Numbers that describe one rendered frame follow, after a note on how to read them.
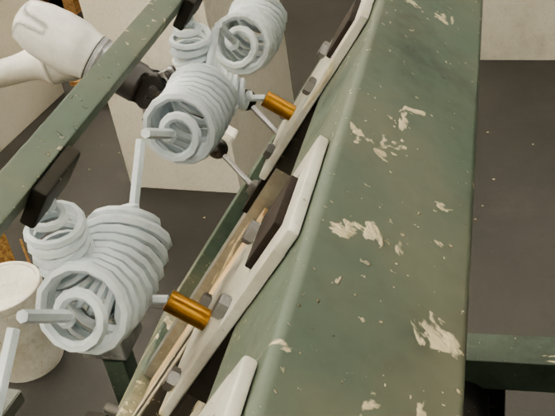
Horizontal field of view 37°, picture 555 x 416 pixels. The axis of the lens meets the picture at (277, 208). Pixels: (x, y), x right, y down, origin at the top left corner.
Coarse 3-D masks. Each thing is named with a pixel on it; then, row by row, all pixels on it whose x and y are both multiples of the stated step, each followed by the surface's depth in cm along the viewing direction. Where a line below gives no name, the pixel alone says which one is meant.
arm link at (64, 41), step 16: (32, 0) 149; (16, 16) 148; (32, 16) 147; (48, 16) 147; (64, 16) 148; (16, 32) 148; (32, 32) 147; (48, 32) 147; (64, 32) 147; (80, 32) 148; (96, 32) 150; (32, 48) 148; (48, 48) 147; (64, 48) 147; (80, 48) 148; (48, 64) 151; (64, 64) 149; (80, 64) 149
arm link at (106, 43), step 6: (102, 42) 149; (108, 42) 150; (96, 48) 149; (102, 48) 149; (108, 48) 149; (96, 54) 148; (102, 54) 149; (90, 60) 148; (96, 60) 148; (90, 66) 149; (84, 72) 150
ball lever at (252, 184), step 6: (222, 144) 150; (216, 150) 149; (222, 150) 150; (216, 156) 150; (222, 156) 150; (228, 156) 150; (228, 162) 150; (234, 168) 149; (240, 174) 149; (246, 180) 148; (258, 180) 148; (252, 186) 147; (252, 192) 147
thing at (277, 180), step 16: (272, 176) 143; (288, 176) 142; (272, 192) 145; (256, 208) 148; (240, 224) 150; (240, 240) 153; (224, 256) 156; (208, 272) 159; (208, 288) 161; (176, 320) 172; (176, 336) 171; (160, 352) 175
